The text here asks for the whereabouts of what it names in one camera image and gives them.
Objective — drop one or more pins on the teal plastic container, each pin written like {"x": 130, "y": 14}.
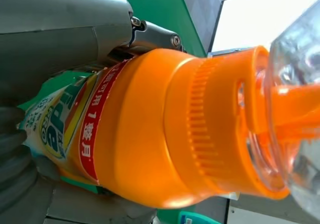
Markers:
{"x": 197, "y": 218}

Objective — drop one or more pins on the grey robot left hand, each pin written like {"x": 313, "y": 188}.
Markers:
{"x": 55, "y": 27}

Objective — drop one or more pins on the white platform with black edge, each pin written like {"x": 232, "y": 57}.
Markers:
{"x": 250, "y": 20}

